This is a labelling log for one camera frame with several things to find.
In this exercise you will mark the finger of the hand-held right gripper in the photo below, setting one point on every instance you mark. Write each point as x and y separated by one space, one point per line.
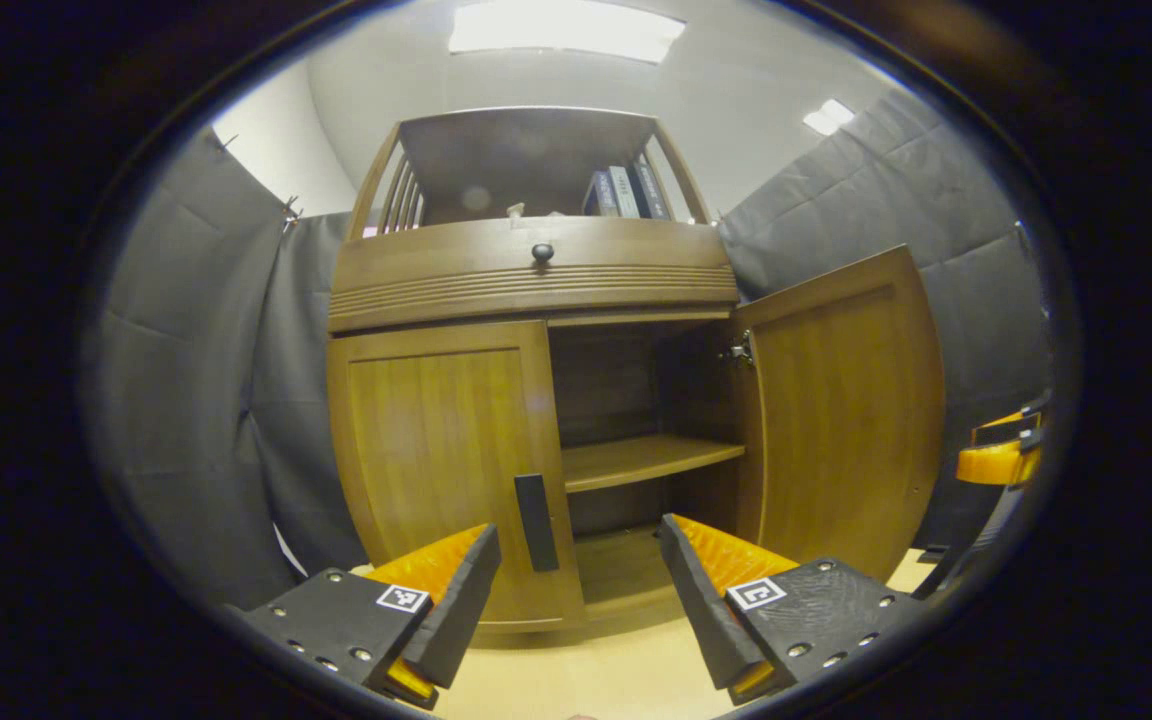
996 465

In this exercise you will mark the small ceiling light panel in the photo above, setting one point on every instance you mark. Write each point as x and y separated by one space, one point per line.
828 117

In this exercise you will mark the wooden inner shelf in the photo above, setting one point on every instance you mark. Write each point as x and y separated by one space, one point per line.
636 460

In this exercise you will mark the black backdrop cloth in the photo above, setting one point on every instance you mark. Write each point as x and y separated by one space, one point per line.
196 380

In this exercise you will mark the black round drawer knob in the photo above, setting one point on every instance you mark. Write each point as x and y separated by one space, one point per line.
542 252

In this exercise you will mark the wooden double-door shoe cabinet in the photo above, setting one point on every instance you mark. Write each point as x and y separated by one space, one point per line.
536 290

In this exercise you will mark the wooden cabinet door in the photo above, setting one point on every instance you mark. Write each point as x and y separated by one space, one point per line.
846 420
436 450

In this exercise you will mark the large ceiling light panel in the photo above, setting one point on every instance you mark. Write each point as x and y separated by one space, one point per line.
566 28

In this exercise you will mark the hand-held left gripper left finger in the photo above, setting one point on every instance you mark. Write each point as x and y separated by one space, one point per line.
456 620

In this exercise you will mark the grey book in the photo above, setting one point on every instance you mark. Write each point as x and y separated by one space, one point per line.
624 192

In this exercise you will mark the dark blue book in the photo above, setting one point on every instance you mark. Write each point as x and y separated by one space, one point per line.
601 195

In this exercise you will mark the black table clamp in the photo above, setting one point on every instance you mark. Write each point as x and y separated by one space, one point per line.
933 553

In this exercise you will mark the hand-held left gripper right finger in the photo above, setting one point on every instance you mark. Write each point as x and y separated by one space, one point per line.
706 620

